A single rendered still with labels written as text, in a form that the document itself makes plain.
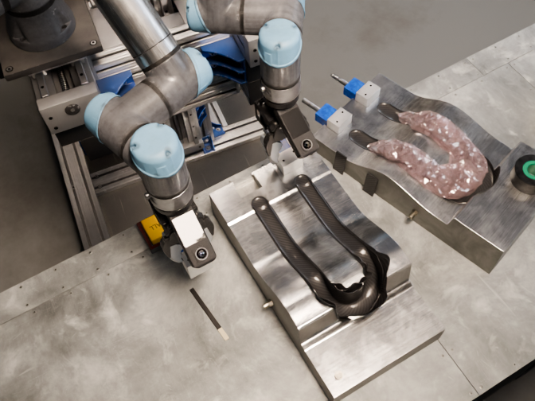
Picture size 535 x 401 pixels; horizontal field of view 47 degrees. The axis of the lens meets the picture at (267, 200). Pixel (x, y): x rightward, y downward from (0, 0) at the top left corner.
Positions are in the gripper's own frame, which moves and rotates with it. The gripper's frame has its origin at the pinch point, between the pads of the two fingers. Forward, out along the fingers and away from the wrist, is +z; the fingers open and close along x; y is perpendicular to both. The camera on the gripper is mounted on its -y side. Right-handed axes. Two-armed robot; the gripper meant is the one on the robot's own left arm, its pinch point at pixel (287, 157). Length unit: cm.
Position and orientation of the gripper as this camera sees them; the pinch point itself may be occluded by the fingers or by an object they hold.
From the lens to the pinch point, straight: 136.9
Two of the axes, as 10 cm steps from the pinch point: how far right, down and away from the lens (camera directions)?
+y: -5.0, -7.3, 4.6
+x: -8.6, 4.5, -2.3
